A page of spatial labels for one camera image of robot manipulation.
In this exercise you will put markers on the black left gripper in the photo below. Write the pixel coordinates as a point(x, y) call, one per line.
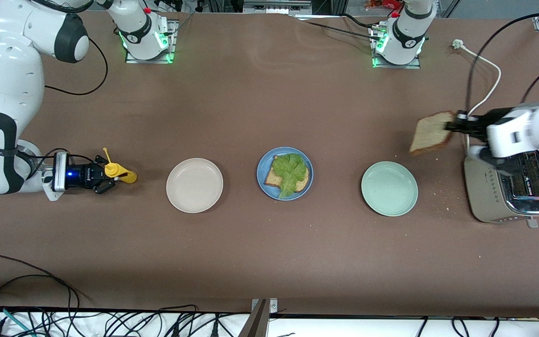
point(479, 123)

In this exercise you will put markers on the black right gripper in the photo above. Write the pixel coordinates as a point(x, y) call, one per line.
point(83, 174)

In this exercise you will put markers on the yellow squeeze bottle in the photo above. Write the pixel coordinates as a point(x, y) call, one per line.
point(112, 169)

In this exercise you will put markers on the brown bread slice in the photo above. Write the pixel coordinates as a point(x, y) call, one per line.
point(272, 179)
point(431, 133)

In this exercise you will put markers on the green lettuce leaf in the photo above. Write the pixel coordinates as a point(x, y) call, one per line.
point(290, 173)

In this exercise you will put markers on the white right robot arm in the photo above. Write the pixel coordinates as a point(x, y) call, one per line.
point(14, 70)

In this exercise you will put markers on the beige plate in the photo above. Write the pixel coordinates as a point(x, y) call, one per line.
point(194, 185)

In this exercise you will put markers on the mint green plate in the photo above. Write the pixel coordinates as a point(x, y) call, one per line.
point(389, 188)

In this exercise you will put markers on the blue plate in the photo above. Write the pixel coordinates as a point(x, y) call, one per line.
point(262, 161)

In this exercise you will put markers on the beige chrome toaster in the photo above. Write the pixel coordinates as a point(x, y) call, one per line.
point(484, 196)

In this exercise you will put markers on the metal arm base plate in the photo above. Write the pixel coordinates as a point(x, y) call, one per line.
point(173, 42)
point(377, 63)

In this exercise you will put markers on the aluminium camera post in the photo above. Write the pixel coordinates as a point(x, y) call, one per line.
point(258, 323)

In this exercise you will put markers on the grey metal bracket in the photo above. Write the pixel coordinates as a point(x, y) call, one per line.
point(274, 7)

